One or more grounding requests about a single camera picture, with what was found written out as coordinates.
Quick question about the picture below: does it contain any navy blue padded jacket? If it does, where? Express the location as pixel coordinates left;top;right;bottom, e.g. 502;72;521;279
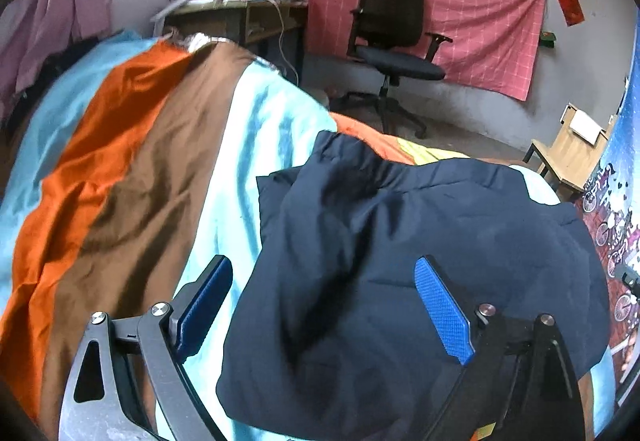
215;130;612;441

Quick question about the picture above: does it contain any white paper sheet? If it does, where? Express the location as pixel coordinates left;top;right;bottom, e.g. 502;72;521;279
570;112;603;145

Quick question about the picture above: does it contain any dark cloth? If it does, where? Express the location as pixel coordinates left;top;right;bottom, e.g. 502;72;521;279
0;38;101;132

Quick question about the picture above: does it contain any pink checked wall cloth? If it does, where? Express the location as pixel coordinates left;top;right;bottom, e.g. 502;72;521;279
291;0;548;102

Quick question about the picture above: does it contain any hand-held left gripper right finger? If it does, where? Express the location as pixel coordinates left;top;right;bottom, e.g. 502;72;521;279
414;256;586;441

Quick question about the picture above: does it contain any striped bed sheet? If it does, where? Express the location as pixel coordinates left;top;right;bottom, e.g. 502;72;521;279
0;31;618;441

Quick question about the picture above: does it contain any pink curtain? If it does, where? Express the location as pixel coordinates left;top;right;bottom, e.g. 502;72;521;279
0;0;113;122

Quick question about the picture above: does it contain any white cable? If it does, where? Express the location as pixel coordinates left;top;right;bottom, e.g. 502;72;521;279
267;0;301;82

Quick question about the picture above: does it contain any small wooden chair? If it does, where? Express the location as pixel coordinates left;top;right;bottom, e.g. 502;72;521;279
522;103;618;202

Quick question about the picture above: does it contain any wooden desk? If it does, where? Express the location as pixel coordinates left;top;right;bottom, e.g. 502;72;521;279
150;0;308;86

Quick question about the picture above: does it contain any printed wall poster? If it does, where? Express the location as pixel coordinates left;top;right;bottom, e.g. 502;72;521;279
575;6;640;412

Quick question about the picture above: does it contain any red wall paper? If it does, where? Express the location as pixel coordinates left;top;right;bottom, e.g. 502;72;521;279
556;0;585;26

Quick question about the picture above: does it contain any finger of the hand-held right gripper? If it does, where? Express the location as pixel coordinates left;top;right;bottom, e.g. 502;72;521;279
612;263;640;302

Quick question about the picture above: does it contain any black office chair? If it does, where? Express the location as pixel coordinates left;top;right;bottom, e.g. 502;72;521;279
346;0;453;139

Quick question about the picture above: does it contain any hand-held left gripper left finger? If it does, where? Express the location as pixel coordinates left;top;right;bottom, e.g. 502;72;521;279
59;255;234;441

